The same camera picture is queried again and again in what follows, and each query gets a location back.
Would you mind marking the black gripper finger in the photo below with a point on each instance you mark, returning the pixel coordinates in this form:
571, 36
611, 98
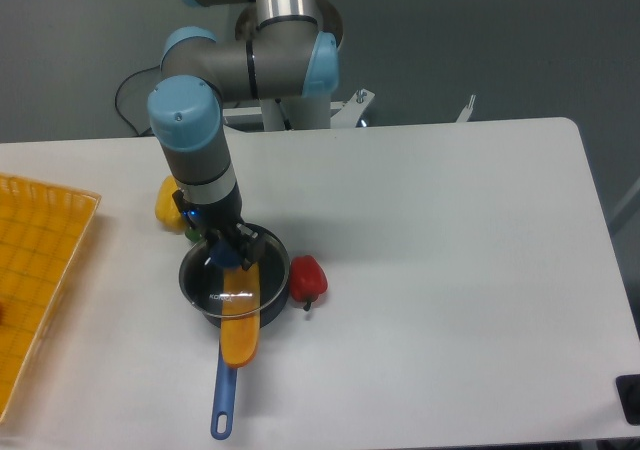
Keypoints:
212, 242
251, 244

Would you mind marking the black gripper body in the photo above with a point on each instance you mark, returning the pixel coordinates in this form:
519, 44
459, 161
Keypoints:
212, 208

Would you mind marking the glass lid with blue knob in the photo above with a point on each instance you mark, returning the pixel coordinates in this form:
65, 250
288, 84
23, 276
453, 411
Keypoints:
202, 285

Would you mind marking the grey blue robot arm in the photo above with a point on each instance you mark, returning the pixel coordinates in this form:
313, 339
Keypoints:
289, 55

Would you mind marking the green bell pepper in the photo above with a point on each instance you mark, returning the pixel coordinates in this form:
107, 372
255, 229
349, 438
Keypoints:
192, 234

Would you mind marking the yellow bell pepper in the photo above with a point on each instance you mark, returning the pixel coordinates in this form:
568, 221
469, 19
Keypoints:
166, 211

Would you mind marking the red bell pepper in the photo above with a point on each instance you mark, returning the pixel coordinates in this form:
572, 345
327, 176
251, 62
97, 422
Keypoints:
307, 281

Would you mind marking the yellow plastic basket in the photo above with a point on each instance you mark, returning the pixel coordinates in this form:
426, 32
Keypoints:
42, 228

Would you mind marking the black object at table corner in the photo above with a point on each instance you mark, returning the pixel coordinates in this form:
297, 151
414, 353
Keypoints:
628, 391

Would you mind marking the dark pot with blue handle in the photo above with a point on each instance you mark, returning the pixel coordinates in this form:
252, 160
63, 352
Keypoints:
226, 378

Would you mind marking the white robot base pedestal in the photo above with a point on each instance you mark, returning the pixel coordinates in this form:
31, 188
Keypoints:
310, 113

